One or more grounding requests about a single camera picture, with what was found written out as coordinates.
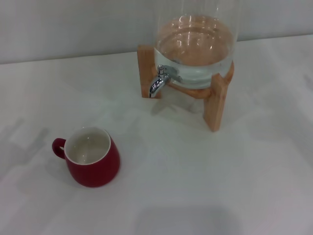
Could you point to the glass water dispenser jar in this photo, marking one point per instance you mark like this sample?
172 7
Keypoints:
195 71

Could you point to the wooden dispenser stand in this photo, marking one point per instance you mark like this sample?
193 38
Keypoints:
217 107

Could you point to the chrome faucet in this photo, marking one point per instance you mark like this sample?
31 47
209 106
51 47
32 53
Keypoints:
159 82

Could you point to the red ceramic cup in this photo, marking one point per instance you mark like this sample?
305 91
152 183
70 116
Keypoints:
97 171

